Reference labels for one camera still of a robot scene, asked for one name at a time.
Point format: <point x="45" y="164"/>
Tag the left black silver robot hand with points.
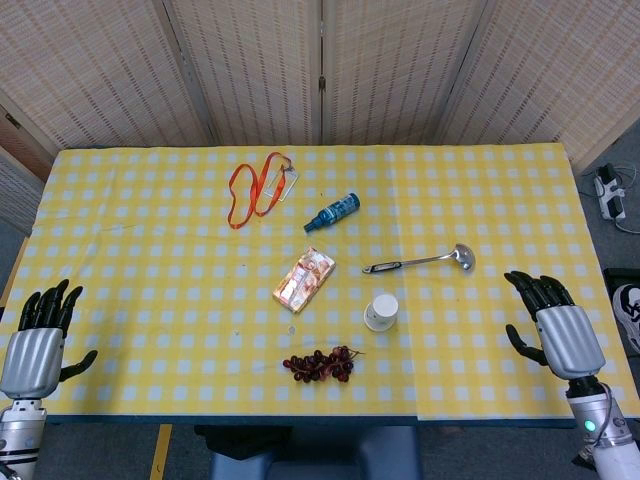
<point x="31" y="360"/>

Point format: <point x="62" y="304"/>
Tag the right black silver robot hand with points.
<point x="570" y="340"/>

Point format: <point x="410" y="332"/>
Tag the white paper cup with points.
<point x="382" y="312"/>

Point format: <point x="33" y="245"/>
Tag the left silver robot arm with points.
<point x="20" y="440"/>

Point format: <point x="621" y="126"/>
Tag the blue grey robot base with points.
<point x="310" y="457"/>

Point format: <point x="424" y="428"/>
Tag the white black sneaker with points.
<point x="629" y="315"/>

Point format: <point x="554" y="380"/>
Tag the black floor mat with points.
<point x="612" y="277"/>

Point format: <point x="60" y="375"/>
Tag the yellow white checkered tablecloth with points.
<point x="150" y="300"/>

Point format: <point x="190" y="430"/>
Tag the white power strip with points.
<point x="610" y="192"/>

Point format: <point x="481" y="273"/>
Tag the yellow floor tape strip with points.
<point x="161" y="450"/>

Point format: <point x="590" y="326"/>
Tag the brown wooden board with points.
<point x="20" y="142"/>

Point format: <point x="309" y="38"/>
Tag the dark red grape bunch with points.
<point x="320" y="363"/>

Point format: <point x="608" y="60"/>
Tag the woven folding screen panel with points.
<point x="395" y="70"/>
<point x="95" y="70"/>
<point x="560" y="75"/>
<point x="250" y="70"/>

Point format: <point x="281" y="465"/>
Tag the teal spray bottle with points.
<point x="334" y="212"/>

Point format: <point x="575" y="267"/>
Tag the orange snack box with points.
<point x="303" y="279"/>

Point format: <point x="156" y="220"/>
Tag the clear badge holder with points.
<point x="283" y="184"/>

